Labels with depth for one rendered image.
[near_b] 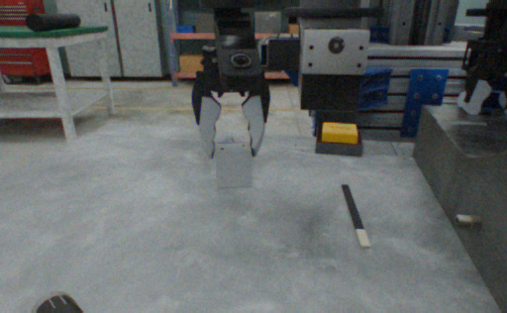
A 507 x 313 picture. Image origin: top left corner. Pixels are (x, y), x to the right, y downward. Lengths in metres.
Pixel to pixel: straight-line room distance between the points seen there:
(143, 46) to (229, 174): 5.32
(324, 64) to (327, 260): 0.51
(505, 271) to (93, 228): 0.41
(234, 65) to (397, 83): 0.64
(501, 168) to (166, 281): 0.31
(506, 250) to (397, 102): 0.66
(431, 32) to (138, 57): 5.07
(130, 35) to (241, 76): 5.45
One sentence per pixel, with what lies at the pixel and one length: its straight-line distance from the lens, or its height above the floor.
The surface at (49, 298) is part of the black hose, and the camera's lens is 0.32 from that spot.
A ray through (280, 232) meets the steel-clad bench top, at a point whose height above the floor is 0.80.
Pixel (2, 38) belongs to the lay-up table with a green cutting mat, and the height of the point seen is 0.86.
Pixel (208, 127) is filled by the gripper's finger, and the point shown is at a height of 0.88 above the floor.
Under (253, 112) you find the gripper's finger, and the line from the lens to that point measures 0.47.
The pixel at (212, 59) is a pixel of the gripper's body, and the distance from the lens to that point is 0.45.
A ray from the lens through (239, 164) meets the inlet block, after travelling 0.47.
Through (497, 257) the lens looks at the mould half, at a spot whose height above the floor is 0.83.
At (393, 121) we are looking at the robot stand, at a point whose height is 0.77.
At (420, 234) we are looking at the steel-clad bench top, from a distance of 0.43.
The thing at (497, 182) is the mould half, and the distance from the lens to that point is 0.37.
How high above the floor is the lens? 1.03
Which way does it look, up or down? 23 degrees down
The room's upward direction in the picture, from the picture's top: straight up
